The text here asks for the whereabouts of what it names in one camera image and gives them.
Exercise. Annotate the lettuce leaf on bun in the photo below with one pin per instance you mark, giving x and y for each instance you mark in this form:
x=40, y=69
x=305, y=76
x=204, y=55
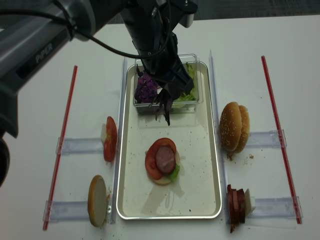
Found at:
x=174, y=175

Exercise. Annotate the white pusher block right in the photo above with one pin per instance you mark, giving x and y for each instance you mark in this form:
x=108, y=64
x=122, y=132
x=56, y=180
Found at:
x=250, y=202

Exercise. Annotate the left clear long divider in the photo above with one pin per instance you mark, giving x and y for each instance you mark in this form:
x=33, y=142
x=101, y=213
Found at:
x=113, y=211

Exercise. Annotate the sesame bun rear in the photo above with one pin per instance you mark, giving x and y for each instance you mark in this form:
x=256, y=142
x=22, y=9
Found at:
x=245, y=129

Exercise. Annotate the clear rail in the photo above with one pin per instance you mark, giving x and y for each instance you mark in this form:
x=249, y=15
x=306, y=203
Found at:
x=267, y=139
x=65, y=211
x=69, y=146
x=280, y=213

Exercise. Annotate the tomato slice on tray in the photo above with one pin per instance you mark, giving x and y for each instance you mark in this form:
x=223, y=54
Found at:
x=150, y=158

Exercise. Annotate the left upper clear rail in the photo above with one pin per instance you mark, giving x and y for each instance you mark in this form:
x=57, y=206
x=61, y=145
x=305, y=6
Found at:
x=69, y=146

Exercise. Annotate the clear plastic container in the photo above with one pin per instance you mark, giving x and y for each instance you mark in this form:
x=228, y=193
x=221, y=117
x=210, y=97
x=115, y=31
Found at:
x=184, y=104

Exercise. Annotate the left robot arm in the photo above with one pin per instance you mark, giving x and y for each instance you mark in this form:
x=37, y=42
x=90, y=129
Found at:
x=27, y=45

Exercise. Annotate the bottom bun on tray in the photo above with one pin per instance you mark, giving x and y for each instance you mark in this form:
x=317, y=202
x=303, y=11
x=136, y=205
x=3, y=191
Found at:
x=164, y=180

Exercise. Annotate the upright tomato slices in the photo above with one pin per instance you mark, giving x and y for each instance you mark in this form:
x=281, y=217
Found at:
x=110, y=137

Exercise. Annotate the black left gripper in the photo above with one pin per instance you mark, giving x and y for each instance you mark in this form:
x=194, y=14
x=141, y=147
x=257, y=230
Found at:
x=150, y=26

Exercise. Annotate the red strip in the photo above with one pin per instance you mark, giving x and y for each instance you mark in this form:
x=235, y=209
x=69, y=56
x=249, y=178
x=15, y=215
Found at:
x=296, y=206
x=58, y=157

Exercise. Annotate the sesame bun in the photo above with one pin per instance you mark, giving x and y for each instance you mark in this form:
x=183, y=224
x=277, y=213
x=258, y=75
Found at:
x=230, y=126
x=245, y=129

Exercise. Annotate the upright bun half left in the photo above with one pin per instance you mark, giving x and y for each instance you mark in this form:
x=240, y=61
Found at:
x=97, y=201

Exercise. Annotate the sliced sausage stack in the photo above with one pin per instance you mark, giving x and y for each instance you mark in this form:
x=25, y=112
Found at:
x=236, y=207

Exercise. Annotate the right lower clear rail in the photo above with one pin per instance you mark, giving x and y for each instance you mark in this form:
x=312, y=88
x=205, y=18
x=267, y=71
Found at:
x=280, y=213

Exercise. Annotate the purple cabbage in container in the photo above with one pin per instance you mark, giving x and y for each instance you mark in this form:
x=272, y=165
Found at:
x=146, y=89

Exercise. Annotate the green lettuce in container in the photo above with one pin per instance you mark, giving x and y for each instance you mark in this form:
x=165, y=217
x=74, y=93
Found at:
x=191, y=96

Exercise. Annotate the right red strip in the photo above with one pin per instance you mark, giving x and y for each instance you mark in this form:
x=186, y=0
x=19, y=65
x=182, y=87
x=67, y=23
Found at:
x=296, y=206

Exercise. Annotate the left lower clear rail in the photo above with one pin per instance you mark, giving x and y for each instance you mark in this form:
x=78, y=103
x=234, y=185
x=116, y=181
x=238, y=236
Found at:
x=65, y=211

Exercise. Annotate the left red strip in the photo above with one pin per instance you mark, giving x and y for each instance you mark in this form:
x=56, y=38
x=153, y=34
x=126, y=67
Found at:
x=58, y=157

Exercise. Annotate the round sausage slice on tray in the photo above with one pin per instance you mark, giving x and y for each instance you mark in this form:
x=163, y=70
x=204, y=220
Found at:
x=165, y=159

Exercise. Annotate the sesame bun front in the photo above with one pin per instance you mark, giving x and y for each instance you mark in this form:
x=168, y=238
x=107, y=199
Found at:
x=230, y=126

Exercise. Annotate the right upper clear rail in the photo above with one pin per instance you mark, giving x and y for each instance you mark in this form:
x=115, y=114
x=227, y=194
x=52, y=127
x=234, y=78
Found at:
x=267, y=139

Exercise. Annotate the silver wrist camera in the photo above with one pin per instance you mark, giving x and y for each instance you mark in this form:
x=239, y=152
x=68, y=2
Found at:
x=186, y=19

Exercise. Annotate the silver metal tray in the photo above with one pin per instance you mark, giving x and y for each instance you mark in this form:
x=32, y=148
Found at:
x=196, y=194

